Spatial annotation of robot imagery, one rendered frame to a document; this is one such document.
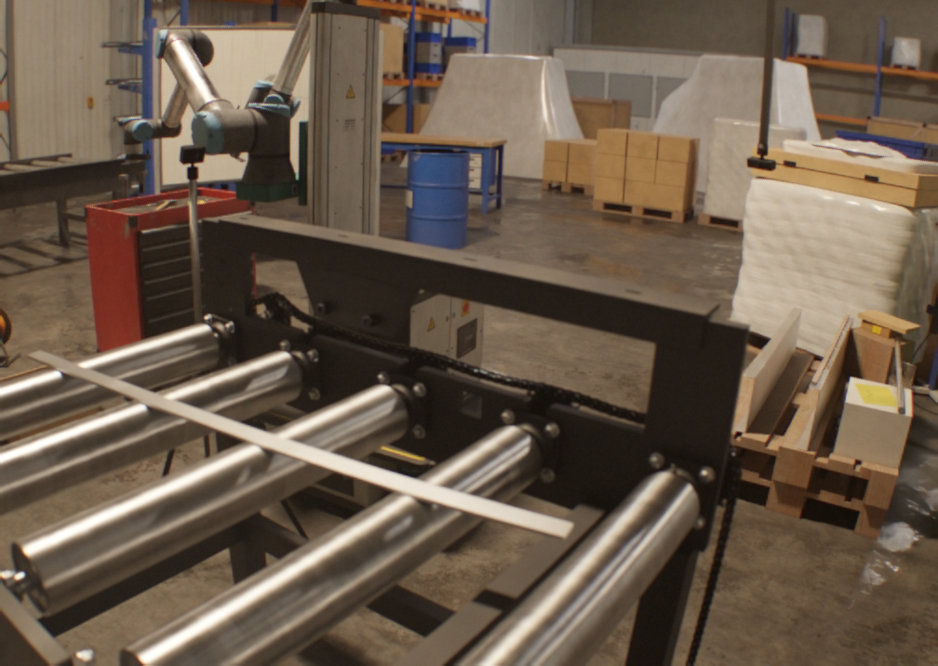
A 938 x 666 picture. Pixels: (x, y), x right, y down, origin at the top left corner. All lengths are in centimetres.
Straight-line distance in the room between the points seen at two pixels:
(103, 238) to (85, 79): 868
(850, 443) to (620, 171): 719
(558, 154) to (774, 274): 712
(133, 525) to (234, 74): 512
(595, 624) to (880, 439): 212
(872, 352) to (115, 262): 356
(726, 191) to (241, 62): 597
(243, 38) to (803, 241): 424
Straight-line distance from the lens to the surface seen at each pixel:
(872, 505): 299
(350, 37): 275
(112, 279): 369
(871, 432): 293
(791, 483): 300
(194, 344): 185
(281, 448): 125
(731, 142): 945
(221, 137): 253
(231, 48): 602
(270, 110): 260
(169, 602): 244
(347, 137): 275
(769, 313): 475
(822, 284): 453
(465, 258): 145
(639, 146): 962
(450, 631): 108
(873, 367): 379
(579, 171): 1132
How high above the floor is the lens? 149
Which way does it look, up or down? 17 degrees down
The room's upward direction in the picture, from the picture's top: 2 degrees clockwise
